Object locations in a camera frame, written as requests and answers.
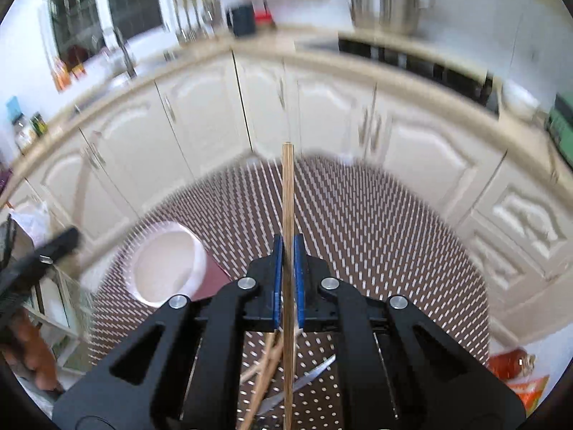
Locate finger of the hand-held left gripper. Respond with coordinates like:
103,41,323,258
24,227,84,270

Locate black kettle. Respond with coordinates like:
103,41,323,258
227,4,257,37

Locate steel sink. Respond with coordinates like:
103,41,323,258
74,72,135,113

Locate person's left hand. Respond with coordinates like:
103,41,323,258
13,314,61,390

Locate pink utensil cup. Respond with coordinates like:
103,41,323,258
133,221,207,307

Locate steel faucet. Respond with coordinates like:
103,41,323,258
114,27,137,79

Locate wooden chopstick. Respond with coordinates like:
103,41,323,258
282,142,296,430
242,331,284,430
239,358,271,383

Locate green electric cooker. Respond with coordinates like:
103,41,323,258
546,92,573,166

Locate white plastic bag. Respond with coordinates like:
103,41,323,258
11,201,50,243

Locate jars by window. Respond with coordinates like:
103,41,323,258
13,116,37,151

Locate orange bottle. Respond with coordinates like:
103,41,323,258
54,56,72,92

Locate white bowl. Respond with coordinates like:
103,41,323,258
501,83,540,119

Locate steel steamer pot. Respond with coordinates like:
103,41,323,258
347,0,424,34

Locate black gas stove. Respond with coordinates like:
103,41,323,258
338,36,500,115

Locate white shelf unit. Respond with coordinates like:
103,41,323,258
27,269,92,370

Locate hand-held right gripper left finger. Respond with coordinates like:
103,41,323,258
53,234,284,430

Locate cream lower kitchen cabinets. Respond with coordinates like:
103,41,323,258
9,49,573,350

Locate orange printed carton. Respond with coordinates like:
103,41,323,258
488,347,551,417

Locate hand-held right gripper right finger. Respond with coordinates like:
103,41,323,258
295,235,526,430

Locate dark kitchen window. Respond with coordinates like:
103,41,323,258
47,0,164,61

